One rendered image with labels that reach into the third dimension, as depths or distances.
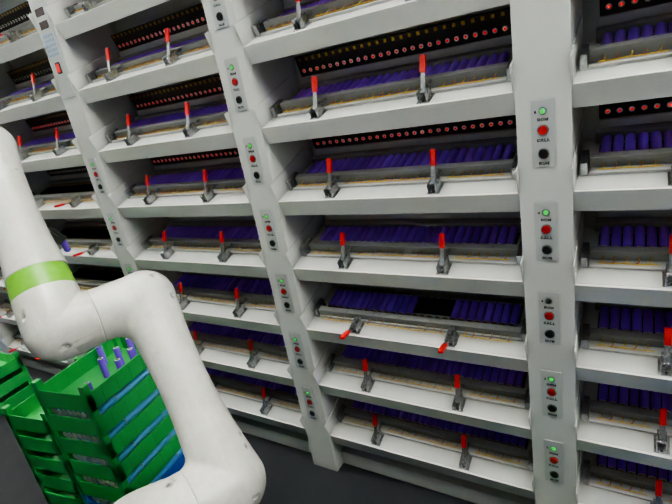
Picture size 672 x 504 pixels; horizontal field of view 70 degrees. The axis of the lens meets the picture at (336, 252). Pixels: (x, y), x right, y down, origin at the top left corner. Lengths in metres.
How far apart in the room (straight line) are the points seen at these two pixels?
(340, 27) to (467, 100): 0.31
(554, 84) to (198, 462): 0.92
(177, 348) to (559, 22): 0.90
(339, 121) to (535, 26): 0.43
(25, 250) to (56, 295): 0.11
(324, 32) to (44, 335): 0.81
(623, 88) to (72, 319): 1.05
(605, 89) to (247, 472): 0.91
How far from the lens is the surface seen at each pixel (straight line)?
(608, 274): 1.09
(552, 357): 1.16
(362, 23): 1.08
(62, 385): 1.65
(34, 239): 1.10
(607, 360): 1.17
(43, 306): 1.04
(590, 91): 0.97
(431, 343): 1.24
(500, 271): 1.11
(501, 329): 1.20
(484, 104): 1.00
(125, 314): 1.04
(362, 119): 1.10
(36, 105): 2.01
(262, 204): 1.31
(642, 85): 0.97
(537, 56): 0.97
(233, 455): 0.96
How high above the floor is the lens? 1.18
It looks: 19 degrees down
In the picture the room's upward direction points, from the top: 11 degrees counter-clockwise
